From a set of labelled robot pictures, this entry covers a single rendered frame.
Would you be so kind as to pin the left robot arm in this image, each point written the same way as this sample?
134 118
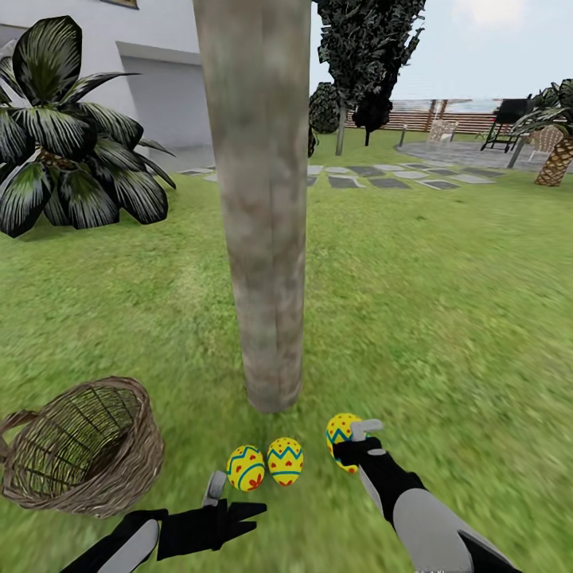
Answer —
140 532

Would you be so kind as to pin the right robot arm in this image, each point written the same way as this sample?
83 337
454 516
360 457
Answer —
436 539

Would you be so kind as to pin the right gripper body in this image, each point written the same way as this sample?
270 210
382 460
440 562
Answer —
348 450

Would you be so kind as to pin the wicker basket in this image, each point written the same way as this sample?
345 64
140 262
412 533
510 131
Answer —
127 473

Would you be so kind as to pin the easter egg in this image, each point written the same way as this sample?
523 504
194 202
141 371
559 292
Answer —
285 460
246 468
337 431

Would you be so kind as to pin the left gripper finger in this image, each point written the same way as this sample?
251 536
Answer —
239 511
239 528

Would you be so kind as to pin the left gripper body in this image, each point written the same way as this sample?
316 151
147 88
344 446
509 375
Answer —
204 529

